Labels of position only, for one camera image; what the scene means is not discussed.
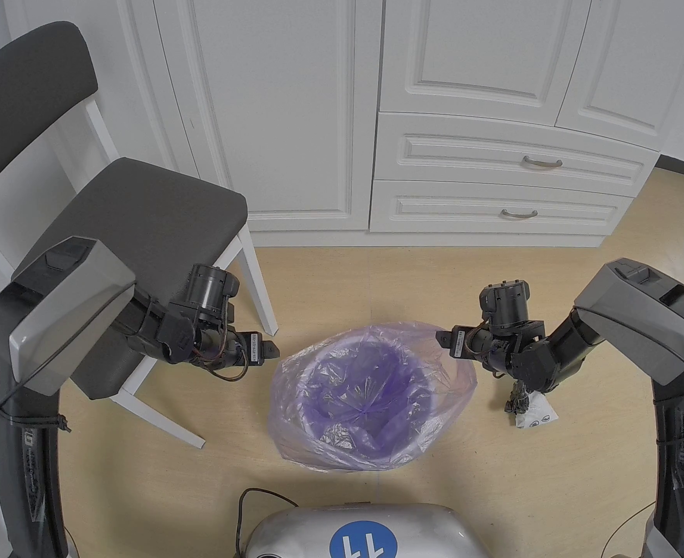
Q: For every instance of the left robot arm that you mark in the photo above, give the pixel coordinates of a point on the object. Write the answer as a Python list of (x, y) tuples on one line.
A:
[(69, 306)]

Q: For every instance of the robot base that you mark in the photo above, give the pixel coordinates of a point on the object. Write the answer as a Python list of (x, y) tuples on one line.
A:
[(365, 529)]

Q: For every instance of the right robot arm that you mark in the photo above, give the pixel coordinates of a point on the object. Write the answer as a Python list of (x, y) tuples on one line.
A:
[(626, 306)]

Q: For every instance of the crumpled black plastic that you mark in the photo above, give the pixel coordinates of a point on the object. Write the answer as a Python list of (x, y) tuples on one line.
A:
[(516, 400)]

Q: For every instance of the white wardrobe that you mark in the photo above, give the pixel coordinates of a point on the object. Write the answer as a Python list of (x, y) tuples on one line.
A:
[(295, 79)]

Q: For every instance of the white chair with grey seat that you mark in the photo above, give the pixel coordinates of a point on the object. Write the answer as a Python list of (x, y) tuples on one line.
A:
[(156, 213)]

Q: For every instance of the white printed wrapper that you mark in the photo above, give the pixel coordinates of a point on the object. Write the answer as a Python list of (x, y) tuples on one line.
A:
[(536, 415)]

